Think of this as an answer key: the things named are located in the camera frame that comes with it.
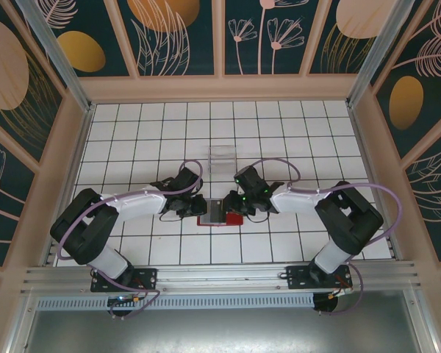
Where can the red card holder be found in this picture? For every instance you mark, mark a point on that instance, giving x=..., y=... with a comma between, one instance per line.
x=235, y=220

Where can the dark credit card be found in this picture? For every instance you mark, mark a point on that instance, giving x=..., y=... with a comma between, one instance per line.
x=215, y=207

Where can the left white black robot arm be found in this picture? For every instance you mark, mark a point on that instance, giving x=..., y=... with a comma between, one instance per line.
x=139, y=204

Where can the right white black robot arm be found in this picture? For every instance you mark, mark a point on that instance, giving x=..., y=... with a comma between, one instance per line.
x=297, y=202

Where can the grey metal sheet panel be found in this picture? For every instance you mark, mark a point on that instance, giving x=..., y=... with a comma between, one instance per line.
x=220, y=331

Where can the aluminium mounting rail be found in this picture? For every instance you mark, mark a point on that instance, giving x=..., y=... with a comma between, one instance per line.
x=224, y=274

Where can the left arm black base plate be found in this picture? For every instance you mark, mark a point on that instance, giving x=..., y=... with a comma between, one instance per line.
x=147, y=279

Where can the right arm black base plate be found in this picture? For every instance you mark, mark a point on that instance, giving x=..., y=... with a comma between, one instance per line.
x=297, y=279

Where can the aluminium corner post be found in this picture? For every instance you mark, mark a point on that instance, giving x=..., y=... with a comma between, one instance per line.
x=382, y=48
x=55, y=48

